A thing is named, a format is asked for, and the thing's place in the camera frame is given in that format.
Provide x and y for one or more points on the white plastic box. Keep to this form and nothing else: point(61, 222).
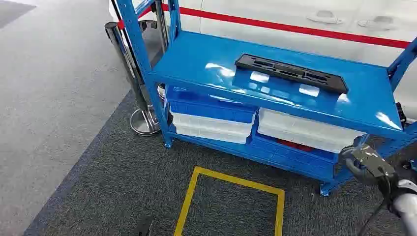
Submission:
point(211, 128)
point(303, 130)

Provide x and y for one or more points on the blue plastic crate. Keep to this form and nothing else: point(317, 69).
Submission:
point(286, 159)
point(208, 110)

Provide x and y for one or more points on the blue metal shelf rack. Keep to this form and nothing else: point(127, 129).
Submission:
point(195, 55)

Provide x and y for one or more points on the long black plastic part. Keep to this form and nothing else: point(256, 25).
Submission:
point(290, 72)

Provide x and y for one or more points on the white car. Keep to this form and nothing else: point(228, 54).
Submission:
point(260, 9)

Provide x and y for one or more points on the red barrier belt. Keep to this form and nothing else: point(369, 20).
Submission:
point(293, 29)

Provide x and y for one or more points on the red item in crate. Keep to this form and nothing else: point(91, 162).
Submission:
point(293, 145)

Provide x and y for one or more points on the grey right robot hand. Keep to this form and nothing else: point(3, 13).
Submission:
point(368, 166)

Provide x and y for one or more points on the chrome stanchion post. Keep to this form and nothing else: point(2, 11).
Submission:
point(121, 52)

